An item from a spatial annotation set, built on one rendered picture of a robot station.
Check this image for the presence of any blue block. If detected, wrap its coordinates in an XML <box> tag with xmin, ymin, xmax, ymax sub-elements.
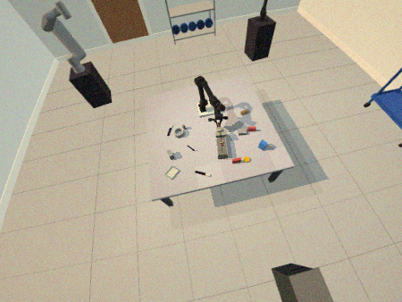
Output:
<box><xmin>259</xmin><ymin>140</ymin><xmax>267</xmax><ymax>151</ymax></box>

